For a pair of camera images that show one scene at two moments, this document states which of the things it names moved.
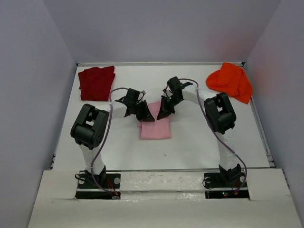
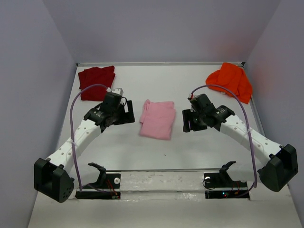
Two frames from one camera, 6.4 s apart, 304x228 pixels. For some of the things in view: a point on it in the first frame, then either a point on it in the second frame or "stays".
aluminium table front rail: x=183 y=170 stays
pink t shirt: x=156 y=129 stays
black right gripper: x=168 y=102 to x=190 y=121
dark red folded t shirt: x=95 y=83 stays
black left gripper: x=138 y=109 to x=127 y=114
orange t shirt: x=232 y=79 stays
